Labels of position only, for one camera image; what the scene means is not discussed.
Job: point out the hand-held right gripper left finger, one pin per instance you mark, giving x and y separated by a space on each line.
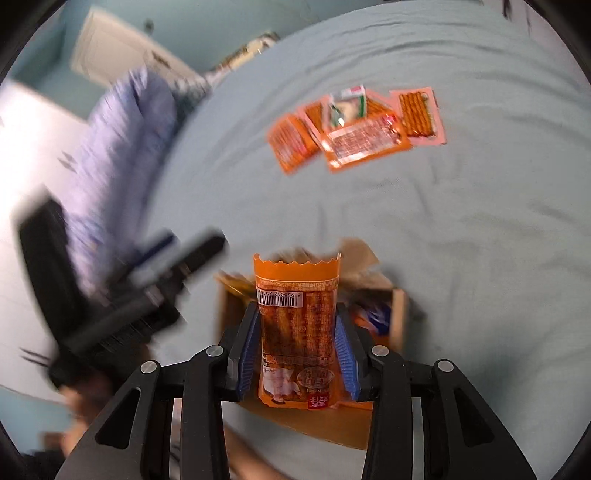
247 355

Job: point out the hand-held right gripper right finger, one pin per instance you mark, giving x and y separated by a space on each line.
344 360

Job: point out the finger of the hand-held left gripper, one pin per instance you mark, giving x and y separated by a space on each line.
157 247
198 254

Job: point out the cardboard box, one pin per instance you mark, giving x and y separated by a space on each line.
332 429

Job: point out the green white snack packet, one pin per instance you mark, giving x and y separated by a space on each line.
348 104

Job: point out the person's left forearm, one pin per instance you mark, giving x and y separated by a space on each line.
81 410

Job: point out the blue snack packet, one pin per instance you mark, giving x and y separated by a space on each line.
374 318

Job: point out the blue floral duvet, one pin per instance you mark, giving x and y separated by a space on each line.
124 161

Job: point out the person's bare leg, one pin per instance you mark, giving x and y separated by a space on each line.
254 457

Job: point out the brown cardboard flap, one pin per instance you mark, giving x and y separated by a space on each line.
360 258

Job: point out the white wardrobe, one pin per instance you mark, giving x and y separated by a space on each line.
32 152

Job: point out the white door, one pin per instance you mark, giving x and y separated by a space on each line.
115 46

